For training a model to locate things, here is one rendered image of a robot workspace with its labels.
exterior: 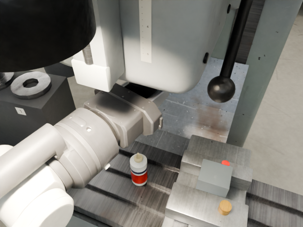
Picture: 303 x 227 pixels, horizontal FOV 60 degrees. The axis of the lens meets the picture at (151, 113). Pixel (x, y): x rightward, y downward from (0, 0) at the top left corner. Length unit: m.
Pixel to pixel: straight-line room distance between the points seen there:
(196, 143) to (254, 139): 1.44
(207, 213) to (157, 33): 0.37
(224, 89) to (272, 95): 2.23
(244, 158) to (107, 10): 0.52
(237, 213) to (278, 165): 1.48
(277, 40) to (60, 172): 0.61
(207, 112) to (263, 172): 1.17
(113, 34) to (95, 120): 0.13
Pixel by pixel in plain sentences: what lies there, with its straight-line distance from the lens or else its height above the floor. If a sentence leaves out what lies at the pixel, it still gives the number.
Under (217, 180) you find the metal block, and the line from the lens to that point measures 0.53.
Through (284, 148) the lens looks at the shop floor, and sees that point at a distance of 2.12.
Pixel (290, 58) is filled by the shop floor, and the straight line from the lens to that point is 3.08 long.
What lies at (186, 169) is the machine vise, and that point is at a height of 1.01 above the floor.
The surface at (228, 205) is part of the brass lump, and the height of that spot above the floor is 1.06.
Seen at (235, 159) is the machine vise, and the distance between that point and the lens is 0.66.
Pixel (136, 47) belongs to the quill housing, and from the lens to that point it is 0.28.
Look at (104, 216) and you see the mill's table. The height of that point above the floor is 0.93.
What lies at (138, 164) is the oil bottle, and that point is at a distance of 0.61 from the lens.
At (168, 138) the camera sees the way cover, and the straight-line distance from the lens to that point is 0.83.
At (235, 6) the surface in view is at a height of 1.35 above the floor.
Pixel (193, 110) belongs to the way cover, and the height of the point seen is 0.94.
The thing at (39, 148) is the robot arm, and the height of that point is 1.29.
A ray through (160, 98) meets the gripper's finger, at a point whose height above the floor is 1.23.
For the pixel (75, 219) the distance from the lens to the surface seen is 0.75.
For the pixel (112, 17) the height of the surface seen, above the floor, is 1.41.
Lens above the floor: 1.52
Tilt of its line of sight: 46 degrees down
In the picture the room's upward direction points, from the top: straight up
